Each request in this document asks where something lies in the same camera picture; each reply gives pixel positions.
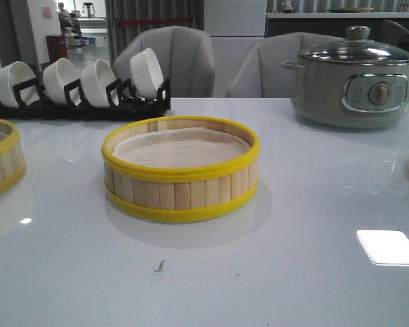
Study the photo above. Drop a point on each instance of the glass pot lid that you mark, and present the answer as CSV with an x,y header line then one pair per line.
x,y
357,49

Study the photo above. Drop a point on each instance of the grey upholstered chair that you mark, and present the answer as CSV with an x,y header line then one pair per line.
x,y
185,56
260,72

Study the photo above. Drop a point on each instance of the left grey upholstered chair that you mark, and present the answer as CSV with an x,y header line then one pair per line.
x,y
185,56

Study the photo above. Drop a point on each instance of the bamboo steamer tray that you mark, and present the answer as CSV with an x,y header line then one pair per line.
x,y
180,195
12,160

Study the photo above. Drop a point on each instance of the white steamer liner paper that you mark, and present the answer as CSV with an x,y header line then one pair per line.
x,y
190,147

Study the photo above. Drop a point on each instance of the right grey upholstered chair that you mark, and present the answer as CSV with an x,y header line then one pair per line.
x,y
260,72

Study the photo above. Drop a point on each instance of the white cabinet boxes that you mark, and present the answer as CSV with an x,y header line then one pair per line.
x,y
233,27

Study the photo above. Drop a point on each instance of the black bowl rack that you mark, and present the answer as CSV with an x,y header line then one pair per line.
x,y
123,103

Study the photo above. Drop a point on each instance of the white ceramic bowl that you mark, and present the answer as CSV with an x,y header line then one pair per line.
x,y
56,76
94,80
146,73
11,75

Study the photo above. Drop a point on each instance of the grey electric cooking pot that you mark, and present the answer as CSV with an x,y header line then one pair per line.
x,y
349,95

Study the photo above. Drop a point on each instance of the red bin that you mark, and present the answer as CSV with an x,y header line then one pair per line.
x,y
56,46

